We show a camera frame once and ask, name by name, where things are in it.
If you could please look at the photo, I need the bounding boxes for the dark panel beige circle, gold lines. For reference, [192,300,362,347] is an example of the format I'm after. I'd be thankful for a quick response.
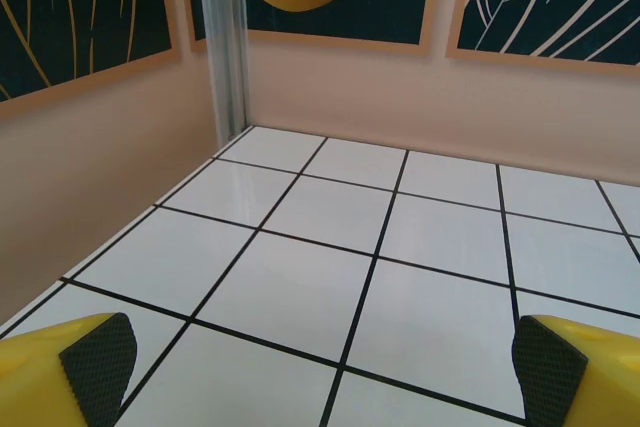
[0,0,184,116]

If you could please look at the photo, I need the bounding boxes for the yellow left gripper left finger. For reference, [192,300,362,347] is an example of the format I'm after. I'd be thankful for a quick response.
[0,312,138,427]

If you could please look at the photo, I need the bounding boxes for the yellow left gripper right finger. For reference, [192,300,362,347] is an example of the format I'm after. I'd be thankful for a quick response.
[511,314,640,427]

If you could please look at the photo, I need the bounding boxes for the aluminium corner post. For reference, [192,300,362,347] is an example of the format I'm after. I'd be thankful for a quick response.
[197,0,251,143]

